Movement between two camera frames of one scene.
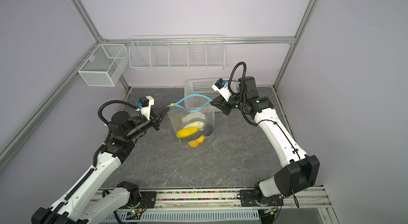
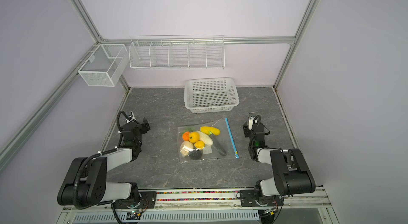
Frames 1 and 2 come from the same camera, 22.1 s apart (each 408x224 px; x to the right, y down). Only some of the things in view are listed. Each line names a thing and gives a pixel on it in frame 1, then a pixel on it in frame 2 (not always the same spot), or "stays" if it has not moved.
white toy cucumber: (199, 125) → (205, 138)
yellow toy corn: (186, 131) → (210, 130)
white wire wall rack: (177, 51) stays
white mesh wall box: (106, 65) stays
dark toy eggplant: (191, 138) → (216, 144)
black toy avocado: (208, 130) → (195, 155)
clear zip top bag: (193, 120) → (210, 141)
